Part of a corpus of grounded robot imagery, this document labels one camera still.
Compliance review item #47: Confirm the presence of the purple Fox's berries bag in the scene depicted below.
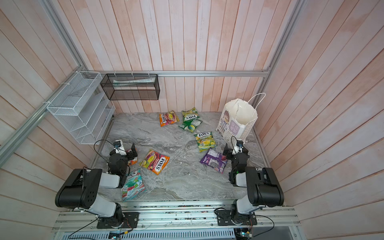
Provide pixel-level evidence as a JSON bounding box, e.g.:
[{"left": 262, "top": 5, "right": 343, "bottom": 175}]
[{"left": 200, "top": 149, "right": 228, "bottom": 174}]

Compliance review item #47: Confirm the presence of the green Spring Tea candy bag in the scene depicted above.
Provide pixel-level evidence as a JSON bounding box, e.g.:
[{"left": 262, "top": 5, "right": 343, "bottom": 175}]
[{"left": 194, "top": 132, "right": 217, "bottom": 153}]

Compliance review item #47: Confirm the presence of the orange Fox's candy bag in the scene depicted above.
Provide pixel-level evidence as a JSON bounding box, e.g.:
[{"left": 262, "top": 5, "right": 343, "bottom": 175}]
[{"left": 140, "top": 150, "right": 170, "bottom": 175}]

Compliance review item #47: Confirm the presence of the teal Fox's candy bag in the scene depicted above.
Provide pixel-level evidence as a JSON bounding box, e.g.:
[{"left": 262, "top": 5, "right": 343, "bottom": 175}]
[{"left": 122, "top": 170, "right": 146, "bottom": 202}]

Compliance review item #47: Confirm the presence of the white paper bag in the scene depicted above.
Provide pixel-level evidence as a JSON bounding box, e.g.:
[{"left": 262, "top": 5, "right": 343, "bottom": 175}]
[{"left": 216, "top": 93, "right": 266, "bottom": 145}]

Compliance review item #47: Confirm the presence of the red yellow candy bag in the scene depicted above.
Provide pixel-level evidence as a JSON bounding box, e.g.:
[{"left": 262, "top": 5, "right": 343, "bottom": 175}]
[{"left": 128, "top": 158, "right": 138, "bottom": 166}]

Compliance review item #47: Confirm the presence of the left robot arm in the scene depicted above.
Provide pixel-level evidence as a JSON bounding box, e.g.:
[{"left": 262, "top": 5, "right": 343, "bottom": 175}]
[{"left": 55, "top": 144, "right": 139, "bottom": 229}]

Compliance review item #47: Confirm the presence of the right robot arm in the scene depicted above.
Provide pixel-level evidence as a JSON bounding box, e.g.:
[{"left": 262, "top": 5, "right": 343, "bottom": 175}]
[{"left": 223, "top": 141, "right": 285, "bottom": 225}]

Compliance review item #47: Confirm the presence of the green candy bag back side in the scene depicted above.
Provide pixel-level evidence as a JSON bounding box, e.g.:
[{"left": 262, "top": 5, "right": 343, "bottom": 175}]
[{"left": 179, "top": 119, "right": 202, "bottom": 133}]

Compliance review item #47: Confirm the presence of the green Fox's candy bag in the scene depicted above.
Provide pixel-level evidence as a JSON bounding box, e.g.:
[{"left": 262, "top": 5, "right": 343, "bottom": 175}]
[{"left": 182, "top": 108, "right": 200, "bottom": 122}]

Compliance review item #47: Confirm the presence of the small orange candy bag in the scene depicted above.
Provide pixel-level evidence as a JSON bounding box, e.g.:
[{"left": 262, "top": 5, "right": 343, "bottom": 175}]
[{"left": 159, "top": 111, "right": 179, "bottom": 127}]

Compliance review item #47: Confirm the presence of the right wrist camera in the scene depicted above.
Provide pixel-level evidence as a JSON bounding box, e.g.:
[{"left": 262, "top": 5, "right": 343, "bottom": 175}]
[{"left": 233, "top": 140, "right": 244, "bottom": 155}]

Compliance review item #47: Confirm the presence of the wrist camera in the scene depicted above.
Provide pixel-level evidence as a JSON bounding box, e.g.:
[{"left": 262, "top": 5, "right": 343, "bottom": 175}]
[
  {"left": 233, "top": 140, "right": 244, "bottom": 155},
  {"left": 113, "top": 140, "right": 127, "bottom": 156}
]

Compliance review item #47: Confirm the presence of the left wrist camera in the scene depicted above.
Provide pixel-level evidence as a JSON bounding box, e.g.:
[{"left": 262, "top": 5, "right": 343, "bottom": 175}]
[{"left": 113, "top": 140, "right": 127, "bottom": 156}]

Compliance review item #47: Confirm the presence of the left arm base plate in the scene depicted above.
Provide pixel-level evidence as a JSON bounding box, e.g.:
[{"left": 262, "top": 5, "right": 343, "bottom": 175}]
[{"left": 97, "top": 212, "right": 140, "bottom": 229}]

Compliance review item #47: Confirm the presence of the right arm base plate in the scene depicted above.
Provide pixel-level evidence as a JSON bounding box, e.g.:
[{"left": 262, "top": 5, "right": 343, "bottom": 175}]
[{"left": 214, "top": 208, "right": 258, "bottom": 226}]

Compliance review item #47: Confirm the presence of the black mesh wall basket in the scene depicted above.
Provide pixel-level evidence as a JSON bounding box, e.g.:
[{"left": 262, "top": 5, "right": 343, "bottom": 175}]
[{"left": 101, "top": 73, "right": 161, "bottom": 101}]

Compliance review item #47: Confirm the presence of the white wire mesh shelf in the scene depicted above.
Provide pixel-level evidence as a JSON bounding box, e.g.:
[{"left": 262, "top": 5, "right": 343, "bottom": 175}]
[{"left": 47, "top": 71, "right": 116, "bottom": 145}]

